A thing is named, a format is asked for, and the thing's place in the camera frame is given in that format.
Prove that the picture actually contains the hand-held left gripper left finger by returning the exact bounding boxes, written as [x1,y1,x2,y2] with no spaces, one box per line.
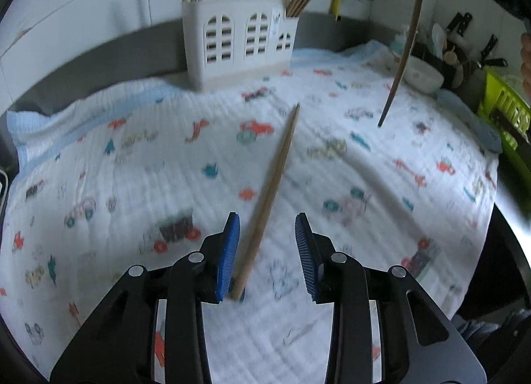
[50,212,241,384]

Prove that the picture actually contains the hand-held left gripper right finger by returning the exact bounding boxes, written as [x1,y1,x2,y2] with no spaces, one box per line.
[294,212,487,384]

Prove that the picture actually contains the long wooden chopstick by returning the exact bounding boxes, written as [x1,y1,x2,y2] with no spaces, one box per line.
[377,0,430,129]
[230,102,301,302]

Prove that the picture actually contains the cream plastic utensil holder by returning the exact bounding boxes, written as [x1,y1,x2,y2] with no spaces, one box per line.
[182,0,299,92]

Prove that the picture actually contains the white printed muslin cloth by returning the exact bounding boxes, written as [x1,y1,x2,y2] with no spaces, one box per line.
[0,39,502,384]

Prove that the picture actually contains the white ceramic bowl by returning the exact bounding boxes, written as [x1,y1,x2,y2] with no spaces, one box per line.
[400,55,445,95]

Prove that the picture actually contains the teal pump soap bottle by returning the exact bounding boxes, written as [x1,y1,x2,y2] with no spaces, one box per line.
[390,25,411,54]

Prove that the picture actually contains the green plastic basket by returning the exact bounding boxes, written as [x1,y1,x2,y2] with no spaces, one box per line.
[477,68,531,152]

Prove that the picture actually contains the white rice spoon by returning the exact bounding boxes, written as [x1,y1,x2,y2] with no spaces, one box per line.
[431,23,446,56]

